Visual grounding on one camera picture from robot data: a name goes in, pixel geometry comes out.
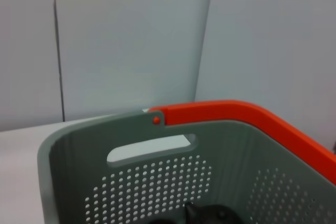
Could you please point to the grey perforated storage bin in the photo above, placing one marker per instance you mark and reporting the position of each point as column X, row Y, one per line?
column 131, row 182

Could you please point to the black clay teapot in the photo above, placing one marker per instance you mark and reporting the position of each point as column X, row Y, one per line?
column 210, row 212

